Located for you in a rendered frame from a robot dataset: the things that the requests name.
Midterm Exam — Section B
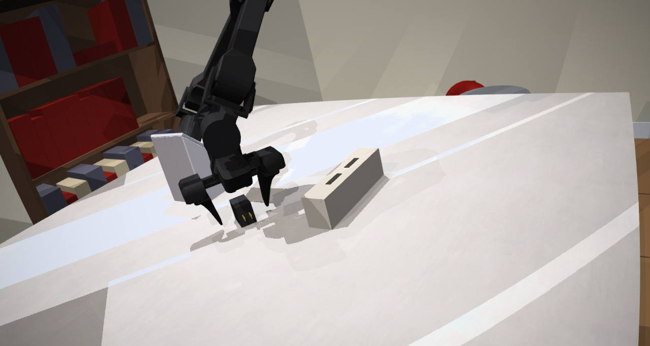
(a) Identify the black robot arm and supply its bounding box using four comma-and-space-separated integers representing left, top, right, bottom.
175, 0, 274, 193

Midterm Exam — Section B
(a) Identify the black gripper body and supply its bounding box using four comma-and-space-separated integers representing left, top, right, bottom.
178, 146, 286, 205

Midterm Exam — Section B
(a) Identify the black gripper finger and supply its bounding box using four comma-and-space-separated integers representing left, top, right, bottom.
257, 170, 279, 206
194, 193, 223, 225

